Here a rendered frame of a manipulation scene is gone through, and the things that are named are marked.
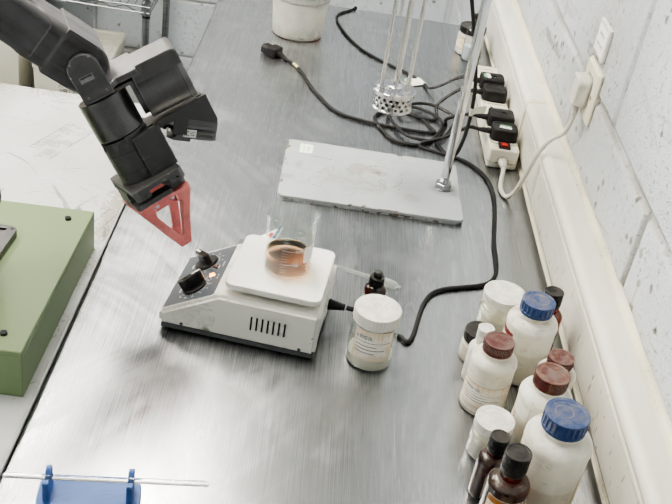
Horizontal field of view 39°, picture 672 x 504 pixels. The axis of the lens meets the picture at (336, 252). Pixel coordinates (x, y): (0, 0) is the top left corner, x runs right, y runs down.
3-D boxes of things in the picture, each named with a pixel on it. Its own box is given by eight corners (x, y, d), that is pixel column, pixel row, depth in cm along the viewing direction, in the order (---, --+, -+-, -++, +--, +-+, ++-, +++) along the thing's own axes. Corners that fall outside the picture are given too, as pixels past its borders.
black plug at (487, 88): (471, 99, 185) (473, 89, 184) (469, 90, 188) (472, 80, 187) (506, 104, 185) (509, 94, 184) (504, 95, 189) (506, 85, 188)
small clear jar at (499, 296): (518, 325, 131) (530, 287, 127) (511, 349, 126) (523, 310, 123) (477, 313, 132) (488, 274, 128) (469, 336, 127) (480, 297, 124)
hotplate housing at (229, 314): (157, 328, 119) (159, 276, 115) (188, 272, 130) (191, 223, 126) (330, 367, 118) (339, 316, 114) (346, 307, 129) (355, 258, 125)
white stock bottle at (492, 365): (465, 382, 119) (484, 319, 114) (508, 398, 118) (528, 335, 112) (453, 408, 115) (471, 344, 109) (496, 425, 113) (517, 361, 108)
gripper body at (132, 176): (161, 164, 119) (132, 112, 116) (188, 179, 110) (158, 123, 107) (116, 190, 117) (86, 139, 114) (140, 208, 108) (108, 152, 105)
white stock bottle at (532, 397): (564, 456, 110) (591, 386, 105) (521, 467, 108) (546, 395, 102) (535, 421, 115) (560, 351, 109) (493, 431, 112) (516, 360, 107)
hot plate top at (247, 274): (222, 288, 115) (223, 282, 114) (247, 238, 125) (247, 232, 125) (319, 309, 114) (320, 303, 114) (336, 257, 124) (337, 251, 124)
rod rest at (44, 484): (34, 512, 93) (33, 486, 91) (40, 486, 96) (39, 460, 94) (138, 516, 95) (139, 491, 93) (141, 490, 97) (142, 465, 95)
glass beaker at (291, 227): (309, 256, 123) (318, 200, 118) (313, 285, 117) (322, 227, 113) (255, 253, 121) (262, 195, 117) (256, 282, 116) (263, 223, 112)
